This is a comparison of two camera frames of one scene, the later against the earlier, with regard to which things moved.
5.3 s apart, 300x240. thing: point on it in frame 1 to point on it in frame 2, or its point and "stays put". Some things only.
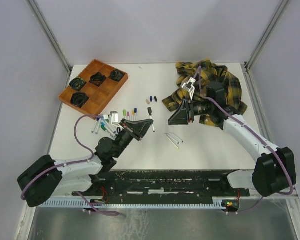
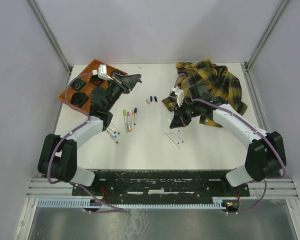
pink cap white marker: x=172 y=142 stays put
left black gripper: x=140 y=127 to x=121 y=81
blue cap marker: x=135 y=110 stays put
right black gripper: x=180 y=117 stays put
